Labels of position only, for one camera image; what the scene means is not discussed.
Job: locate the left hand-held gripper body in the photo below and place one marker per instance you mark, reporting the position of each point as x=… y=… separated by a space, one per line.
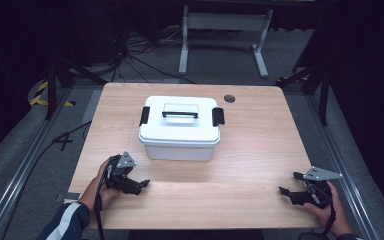
x=124 y=164

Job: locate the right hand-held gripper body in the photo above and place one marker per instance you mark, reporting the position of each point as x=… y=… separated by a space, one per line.
x=316 y=191

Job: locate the white storage box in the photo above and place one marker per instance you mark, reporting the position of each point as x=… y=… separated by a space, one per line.
x=180 y=152

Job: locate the person's left hand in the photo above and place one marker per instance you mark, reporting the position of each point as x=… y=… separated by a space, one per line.
x=105 y=195

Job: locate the person's right hand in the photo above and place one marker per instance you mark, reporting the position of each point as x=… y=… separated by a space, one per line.
x=338 y=216

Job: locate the black tape cross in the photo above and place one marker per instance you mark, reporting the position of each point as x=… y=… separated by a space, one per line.
x=64 y=140

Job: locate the black tripod stand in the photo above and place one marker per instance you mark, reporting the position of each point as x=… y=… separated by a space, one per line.
x=51 y=86
x=323 y=90

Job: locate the yellow black hazard tape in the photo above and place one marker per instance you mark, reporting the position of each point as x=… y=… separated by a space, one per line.
x=41 y=96

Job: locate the aluminium floor rail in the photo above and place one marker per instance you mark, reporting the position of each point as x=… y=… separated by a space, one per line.
x=20 y=173
x=343 y=166

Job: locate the white metal table frame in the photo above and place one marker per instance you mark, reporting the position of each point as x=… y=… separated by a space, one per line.
x=225 y=23

